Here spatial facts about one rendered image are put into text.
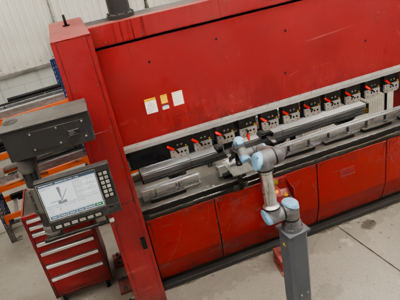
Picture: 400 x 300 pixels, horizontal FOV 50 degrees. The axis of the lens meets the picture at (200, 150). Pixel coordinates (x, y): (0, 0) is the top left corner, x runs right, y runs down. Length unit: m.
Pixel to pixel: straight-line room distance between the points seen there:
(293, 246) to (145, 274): 1.25
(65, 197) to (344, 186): 2.55
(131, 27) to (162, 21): 0.22
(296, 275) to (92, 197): 1.57
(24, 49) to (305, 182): 4.86
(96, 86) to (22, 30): 4.37
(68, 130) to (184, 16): 1.16
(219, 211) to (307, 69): 1.38
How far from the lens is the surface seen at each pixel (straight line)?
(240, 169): 3.45
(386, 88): 4.18
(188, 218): 3.59
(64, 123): 2.58
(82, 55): 2.84
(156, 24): 3.07
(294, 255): 3.20
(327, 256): 4.08
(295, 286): 3.41
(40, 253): 3.87
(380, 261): 4.08
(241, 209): 3.74
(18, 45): 7.18
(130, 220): 3.34
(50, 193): 2.74
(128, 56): 3.09
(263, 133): 3.90
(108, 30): 3.02
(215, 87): 3.31
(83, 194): 2.75
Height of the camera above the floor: 2.75
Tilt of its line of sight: 27 degrees down
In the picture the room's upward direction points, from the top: 11 degrees counter-clockwise
